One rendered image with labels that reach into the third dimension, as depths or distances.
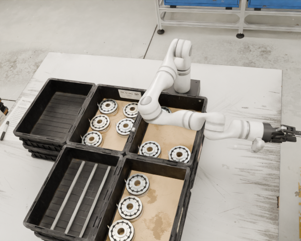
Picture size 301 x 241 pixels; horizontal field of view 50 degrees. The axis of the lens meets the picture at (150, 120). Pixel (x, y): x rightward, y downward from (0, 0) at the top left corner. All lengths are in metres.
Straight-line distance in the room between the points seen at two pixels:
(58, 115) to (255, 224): 1.13
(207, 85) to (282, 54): 1.47
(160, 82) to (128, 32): 2.30
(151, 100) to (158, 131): 0.30
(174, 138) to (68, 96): 0.69
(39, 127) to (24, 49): 2.21
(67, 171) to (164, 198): 0.49
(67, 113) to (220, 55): 1.86
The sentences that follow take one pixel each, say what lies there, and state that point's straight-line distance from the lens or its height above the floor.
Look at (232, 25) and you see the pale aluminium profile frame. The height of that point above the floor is 0.14.
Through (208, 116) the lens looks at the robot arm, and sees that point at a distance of 1.19.
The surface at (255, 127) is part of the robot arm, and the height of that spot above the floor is 1.15.
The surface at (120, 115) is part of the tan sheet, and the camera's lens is 1.72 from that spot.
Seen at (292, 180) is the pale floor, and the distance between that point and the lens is 2.48.
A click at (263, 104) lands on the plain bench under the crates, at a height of 0.70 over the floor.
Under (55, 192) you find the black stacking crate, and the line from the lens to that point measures 1.57.
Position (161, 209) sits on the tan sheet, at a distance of 1.41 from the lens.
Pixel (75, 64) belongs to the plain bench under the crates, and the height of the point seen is 0.70.
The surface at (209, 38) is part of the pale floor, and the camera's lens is 3.48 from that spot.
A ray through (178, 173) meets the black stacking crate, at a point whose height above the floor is 0.88.
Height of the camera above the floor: 2.11
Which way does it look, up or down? 51 degrees down
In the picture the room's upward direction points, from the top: 12 degrees counter-clockwise
